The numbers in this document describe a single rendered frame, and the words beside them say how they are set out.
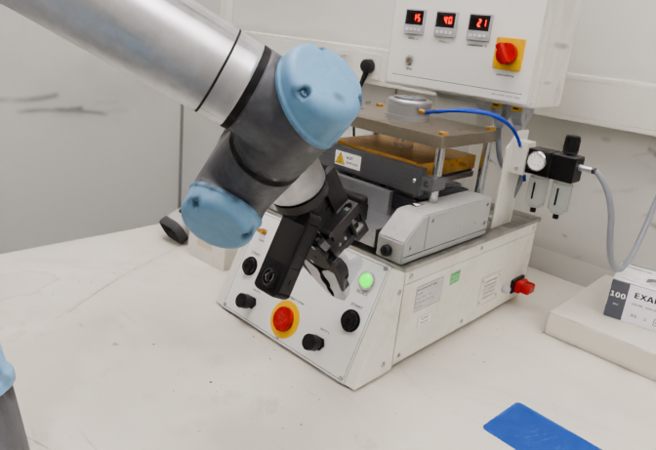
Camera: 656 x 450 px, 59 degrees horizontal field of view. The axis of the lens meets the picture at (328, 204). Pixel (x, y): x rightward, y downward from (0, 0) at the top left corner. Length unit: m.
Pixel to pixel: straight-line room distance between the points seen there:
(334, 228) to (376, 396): 0.28
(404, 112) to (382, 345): 0.40
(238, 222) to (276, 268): 0.19
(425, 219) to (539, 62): 0.37
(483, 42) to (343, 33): 0.74
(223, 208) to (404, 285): 0.42
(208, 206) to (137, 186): 1.91
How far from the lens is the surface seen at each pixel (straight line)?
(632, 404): 1.04
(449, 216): 0.93
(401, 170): 0.94
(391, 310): 0.87
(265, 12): 2.05
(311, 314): 0.93
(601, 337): 1.13
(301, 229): 0.70
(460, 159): 1.04
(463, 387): 0.95
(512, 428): 0.89
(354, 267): 0.81
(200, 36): 0.45
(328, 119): 0.44
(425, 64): 1.19
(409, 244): 0.86
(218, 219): 0.54
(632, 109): 1.33
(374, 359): 0.89
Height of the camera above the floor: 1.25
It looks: 17 degrees down
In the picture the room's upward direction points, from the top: 6 degrees clockwise
